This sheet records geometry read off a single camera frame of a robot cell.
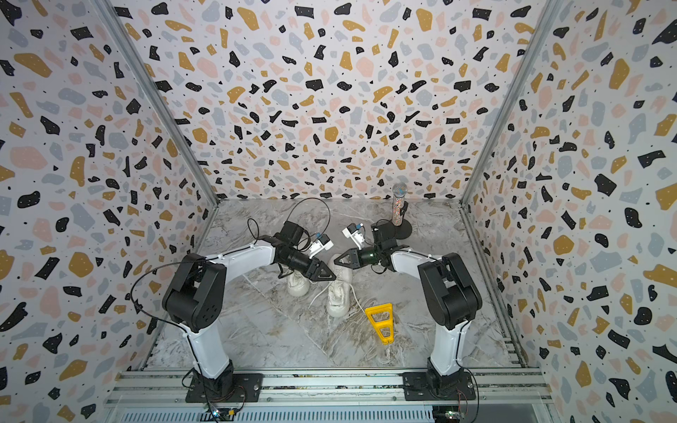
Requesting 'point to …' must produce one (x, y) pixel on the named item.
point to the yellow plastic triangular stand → (379, 325)
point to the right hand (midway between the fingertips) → (337, 263)
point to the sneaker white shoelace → (353, 289)
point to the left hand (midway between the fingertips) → (333, 276)
